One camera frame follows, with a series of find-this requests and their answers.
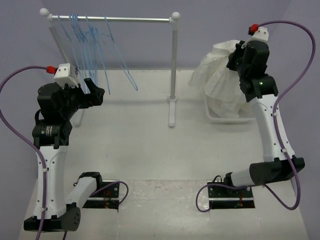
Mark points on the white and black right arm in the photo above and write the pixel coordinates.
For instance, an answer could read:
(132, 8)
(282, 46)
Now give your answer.
(279, 163)

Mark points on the white clothes rack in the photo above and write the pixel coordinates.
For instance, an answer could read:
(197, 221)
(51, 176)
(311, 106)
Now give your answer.
(173, 21)

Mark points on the bundle of blue hangers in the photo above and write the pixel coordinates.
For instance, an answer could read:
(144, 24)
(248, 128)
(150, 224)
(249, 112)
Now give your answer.
(86, 42)

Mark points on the blue wire hanger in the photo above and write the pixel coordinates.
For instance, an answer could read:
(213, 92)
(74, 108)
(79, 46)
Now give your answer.
(123, 65)

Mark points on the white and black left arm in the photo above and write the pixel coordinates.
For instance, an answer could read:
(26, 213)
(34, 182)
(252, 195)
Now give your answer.
(53, 211)

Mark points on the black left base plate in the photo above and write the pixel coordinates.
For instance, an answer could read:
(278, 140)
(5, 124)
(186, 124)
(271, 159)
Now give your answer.
(108, 198)

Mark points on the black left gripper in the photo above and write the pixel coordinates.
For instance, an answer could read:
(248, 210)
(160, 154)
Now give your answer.
(88, 100)

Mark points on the white skirt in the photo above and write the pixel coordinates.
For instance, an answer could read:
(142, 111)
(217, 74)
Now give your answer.
(220, 85)

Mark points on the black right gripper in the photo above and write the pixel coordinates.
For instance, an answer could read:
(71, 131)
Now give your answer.
(231, 64)

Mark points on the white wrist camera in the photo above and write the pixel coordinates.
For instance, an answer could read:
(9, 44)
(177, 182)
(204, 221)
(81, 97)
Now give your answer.
(257, 33)
(66, 76)

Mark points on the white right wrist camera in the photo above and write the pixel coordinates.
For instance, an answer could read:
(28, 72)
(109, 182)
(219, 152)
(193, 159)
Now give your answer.
(257, 33)

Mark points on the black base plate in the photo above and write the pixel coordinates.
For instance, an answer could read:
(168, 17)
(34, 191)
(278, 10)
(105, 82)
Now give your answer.
(223, 198)
(108, 198)

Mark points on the white plastic basket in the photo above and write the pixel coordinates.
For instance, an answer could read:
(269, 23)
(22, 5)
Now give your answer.
(215, 119)

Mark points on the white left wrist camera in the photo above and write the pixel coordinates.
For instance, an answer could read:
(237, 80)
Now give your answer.
(66, 76)

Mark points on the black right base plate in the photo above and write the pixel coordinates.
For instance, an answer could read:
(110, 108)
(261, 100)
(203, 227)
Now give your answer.
(223, 198)

